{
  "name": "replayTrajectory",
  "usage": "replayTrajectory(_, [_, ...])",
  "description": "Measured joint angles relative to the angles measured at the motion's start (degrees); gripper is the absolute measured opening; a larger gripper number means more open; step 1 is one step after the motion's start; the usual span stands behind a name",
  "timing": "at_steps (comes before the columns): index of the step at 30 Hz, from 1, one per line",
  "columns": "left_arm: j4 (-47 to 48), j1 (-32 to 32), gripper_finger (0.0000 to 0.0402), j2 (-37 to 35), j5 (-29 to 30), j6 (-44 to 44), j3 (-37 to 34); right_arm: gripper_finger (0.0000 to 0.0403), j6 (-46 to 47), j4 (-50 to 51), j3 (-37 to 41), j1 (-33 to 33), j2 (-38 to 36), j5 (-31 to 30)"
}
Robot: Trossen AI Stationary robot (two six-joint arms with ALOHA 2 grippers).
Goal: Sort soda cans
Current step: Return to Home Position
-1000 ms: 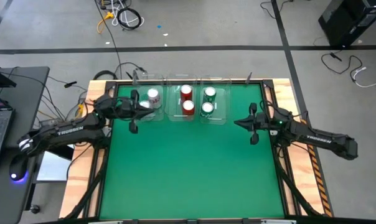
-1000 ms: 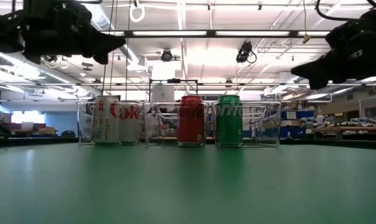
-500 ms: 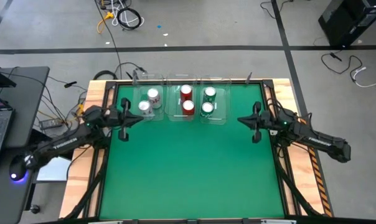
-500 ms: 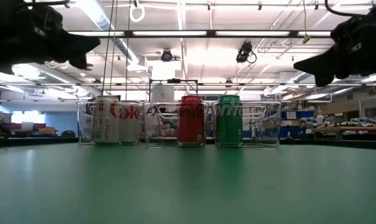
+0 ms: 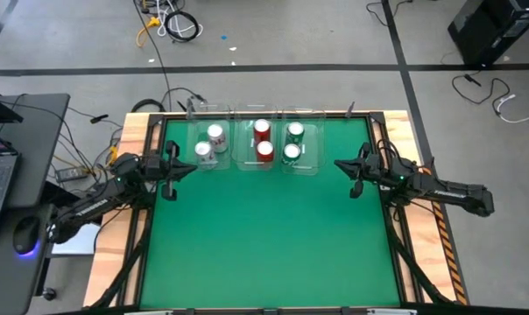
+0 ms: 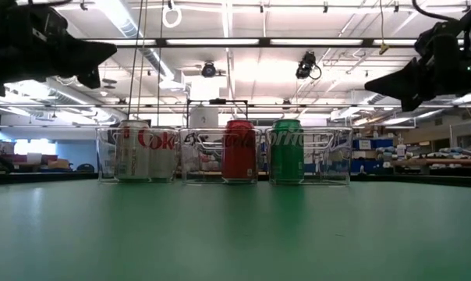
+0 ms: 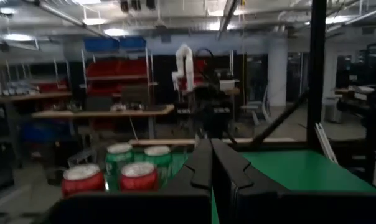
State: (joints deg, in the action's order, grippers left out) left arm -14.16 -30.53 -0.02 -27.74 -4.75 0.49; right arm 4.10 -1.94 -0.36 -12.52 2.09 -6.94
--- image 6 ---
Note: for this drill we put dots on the black crossbar with light strips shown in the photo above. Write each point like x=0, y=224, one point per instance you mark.
x=264, y=42

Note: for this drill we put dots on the wooden workbench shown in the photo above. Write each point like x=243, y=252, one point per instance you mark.
x=434, y=161

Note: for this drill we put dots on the silver Diet Coke soda can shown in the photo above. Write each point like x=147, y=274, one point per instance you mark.
x=132, y=156
x=163, y=164

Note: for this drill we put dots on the black robot station frame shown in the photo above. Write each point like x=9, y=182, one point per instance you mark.
x=218, y=101

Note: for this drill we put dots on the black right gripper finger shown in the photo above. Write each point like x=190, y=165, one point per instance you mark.
x=409, y=80
x=411, y=103

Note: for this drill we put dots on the green Sprite soda can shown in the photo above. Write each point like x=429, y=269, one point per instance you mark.
x=287, y=156

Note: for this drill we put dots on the blue bin shelving unit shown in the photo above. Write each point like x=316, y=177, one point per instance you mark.
x=381, y=143

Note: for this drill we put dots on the round black camera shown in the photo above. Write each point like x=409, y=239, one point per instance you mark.
x=209, y=70

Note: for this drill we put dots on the white plastic bottle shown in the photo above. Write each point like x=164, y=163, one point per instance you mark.
x=401, y=152

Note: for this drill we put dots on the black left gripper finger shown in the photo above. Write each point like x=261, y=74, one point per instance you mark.
x=89, y=78
x=89, y=54

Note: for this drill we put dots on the white cylindrical tank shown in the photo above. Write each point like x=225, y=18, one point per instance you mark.
x=204, y=117

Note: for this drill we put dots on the yellow hanging hook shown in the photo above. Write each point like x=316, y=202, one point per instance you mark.
x=384, y=48

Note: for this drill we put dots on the red Coca-Cola soda can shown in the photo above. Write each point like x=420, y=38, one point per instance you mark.
x=239, y=156

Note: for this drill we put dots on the black aluminium table frame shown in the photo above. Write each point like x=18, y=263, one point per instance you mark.
x=44, y=177

